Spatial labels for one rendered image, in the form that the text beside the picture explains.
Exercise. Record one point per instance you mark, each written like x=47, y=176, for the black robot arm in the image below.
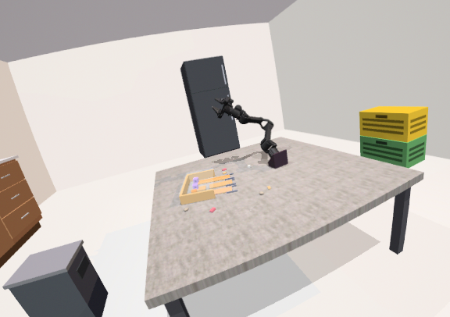
x=244, y=118

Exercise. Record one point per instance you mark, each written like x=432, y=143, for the orange grid-patterned strip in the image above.
x=221, y=184

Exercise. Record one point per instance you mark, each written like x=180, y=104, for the peach strip with orange dots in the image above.
x=220, y=178

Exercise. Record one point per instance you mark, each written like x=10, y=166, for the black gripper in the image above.
x=226, y=108

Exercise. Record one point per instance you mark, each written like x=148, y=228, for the tan flat strip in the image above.
x=222, y=190

